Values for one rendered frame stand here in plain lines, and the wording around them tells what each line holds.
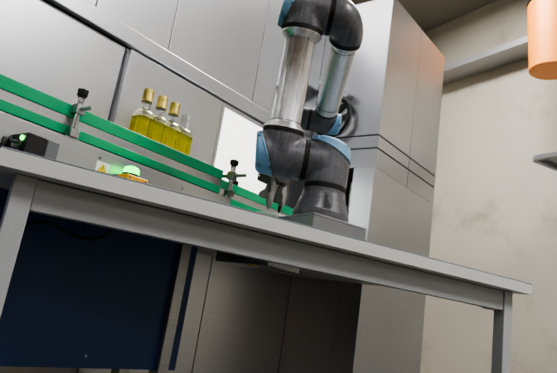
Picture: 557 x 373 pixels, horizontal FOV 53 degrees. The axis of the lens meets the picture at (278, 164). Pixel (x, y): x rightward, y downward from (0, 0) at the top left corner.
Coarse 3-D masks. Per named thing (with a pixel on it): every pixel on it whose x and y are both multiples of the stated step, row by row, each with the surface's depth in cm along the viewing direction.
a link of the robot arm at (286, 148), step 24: (288, 0) 152; (312, 0) 152; (336, 0) 153; (288, 24) 153; (312, 24) 152; (288, 48) 153; (312, 48) 154; (288, 72) 151; (288, 96) 150; (288, 120) 149; (264, 144) 147; (288, 144) 147; (264, 168) 148; (288, 168) 148
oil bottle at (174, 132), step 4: (168, 124) 182; (172, 124) 182; (176, 124) 184; (168, 128) 181; (172, 128) 182; (176, 128) 183; (180, 128) 185; (168, 132) 181; (172, 132) 182; (176, 132) 183; (180, 132) 185; (168, 136) 181; (172, 136) 182; (176, 136) 183; (180, 136) 185; (168, 140) 180; (172, 140) 182; (176, 140) 183; (168, 144) 180; (172, 144) 182; (176, 144) 183; (176, 148) 183
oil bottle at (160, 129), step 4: (156, 116) 178; (160, 116) 179; (156, 120) 177; (160, 120) 178; (164, 120) 179; (156, 124) 177; (160, 124) 178; (164, 124) 179; (156, 128) 176; (160, 128) 178; (164, 128) 179; (156, 132) 176; (160, 132) 178; (164, 132) 179; (152, 136) 176; (156, 136) 176; (160, 136) 178; (164, 136) 179; (156, 140) 176; (160, 140) 177; (164, 140) 179; (164, 144) 179
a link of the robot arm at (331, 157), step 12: (312, 144) 149; (324, 144) 149; (336, 144) 148; (312, 156) 147; (324, 156) 147; (336, 156) 148; (348, 156) 150; (312, 168) 147; (324, 168) 147; (336, 168) 147; (348, 168) 150; (300, 180) 151; (312, 180) 147; (324, 180) 146; (336, 180) 146
